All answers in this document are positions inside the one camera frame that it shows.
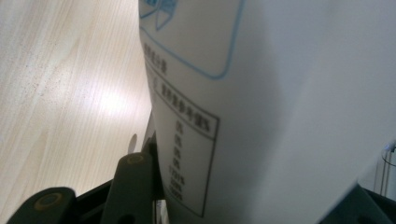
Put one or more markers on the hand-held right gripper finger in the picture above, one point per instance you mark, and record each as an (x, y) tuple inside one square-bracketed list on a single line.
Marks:
[(156, 174)]

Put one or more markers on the plastic water bottle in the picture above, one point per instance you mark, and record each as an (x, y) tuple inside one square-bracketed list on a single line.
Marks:
[(280, 93)]

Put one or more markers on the clear jar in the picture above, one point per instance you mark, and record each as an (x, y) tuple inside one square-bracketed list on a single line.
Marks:
[(389, 155)]

